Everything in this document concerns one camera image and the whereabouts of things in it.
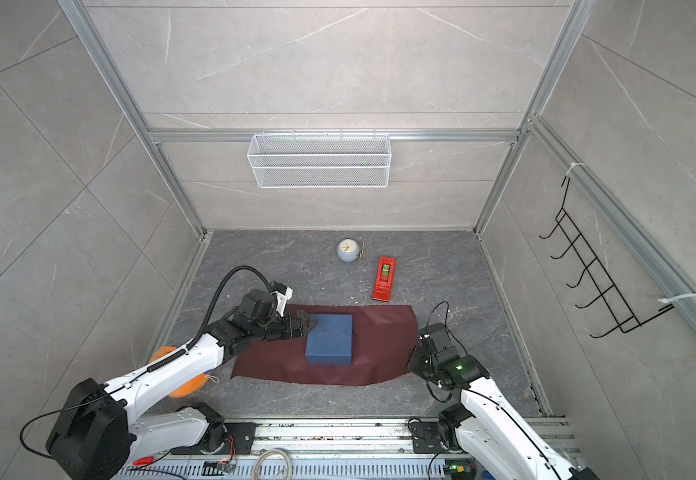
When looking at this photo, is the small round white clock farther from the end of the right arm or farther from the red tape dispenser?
the end of the right arm

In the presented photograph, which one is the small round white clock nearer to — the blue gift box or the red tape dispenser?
the red tape dispenser

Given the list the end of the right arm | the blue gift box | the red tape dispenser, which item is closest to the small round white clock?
the red tape dispenser

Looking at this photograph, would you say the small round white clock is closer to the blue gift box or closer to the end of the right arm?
the blue gift box

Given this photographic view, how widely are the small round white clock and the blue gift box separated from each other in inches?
11.8

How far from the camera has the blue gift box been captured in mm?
833

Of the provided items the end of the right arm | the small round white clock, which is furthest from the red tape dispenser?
the end of the right arm

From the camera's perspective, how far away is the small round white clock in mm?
1121

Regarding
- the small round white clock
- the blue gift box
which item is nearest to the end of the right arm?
the blue gift box

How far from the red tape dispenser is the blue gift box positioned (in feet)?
0.54

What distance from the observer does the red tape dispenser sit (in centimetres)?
99

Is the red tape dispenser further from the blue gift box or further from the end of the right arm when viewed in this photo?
the end of the right arm

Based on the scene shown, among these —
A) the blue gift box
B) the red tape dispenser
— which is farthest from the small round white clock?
the blue gift box

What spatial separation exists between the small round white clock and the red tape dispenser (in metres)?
0.11
